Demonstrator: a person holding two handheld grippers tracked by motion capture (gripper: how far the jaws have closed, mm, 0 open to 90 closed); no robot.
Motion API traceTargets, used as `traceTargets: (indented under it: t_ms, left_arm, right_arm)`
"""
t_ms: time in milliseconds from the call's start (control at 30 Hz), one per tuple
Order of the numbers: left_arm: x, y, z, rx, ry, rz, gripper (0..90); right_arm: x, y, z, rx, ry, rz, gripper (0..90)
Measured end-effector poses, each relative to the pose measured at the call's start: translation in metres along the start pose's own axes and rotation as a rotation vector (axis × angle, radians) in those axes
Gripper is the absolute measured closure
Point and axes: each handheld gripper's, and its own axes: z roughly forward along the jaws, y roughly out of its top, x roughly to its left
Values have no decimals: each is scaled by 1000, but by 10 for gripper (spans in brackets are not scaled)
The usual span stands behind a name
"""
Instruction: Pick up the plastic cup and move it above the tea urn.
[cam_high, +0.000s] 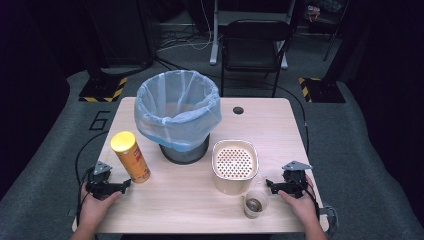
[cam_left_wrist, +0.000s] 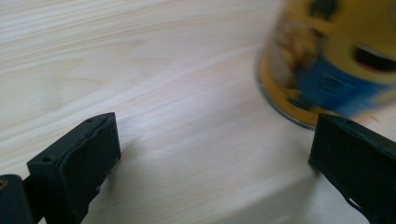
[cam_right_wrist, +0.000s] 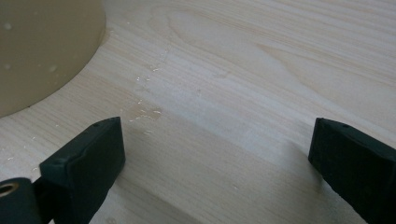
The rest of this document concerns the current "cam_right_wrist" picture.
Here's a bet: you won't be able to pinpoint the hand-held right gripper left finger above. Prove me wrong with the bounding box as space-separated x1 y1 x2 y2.
33 116 127 224

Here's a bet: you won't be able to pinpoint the beige round container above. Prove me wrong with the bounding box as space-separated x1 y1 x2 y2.
0 0 107 119

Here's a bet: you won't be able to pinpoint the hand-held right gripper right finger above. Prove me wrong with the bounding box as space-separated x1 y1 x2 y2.
307 117 396 224

